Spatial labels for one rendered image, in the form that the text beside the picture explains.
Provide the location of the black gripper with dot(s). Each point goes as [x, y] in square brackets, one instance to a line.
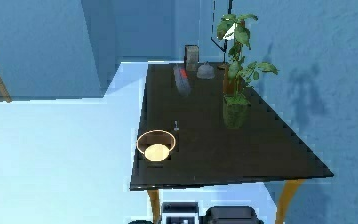
[141, 222]

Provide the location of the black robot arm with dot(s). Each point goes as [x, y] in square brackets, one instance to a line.
[232, 216]

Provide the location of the brown bowl with cream inside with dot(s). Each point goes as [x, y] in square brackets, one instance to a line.
[156, 151]

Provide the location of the small grey metal utensil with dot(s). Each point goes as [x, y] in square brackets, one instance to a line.
[176, 126]

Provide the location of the black table with orange legs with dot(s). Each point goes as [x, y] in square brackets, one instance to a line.
[220, 150]

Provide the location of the green house plant in pot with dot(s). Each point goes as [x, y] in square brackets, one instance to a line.
[235, 111]

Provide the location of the grey remote control red button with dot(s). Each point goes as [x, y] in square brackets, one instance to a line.
[182, 81]

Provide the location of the grey dome-shaped object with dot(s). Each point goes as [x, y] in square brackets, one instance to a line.
[206, 71]

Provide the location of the grey box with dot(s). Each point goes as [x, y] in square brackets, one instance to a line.
[192, 56]

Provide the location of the thin black stand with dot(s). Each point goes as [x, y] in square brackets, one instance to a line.
[223, 50]

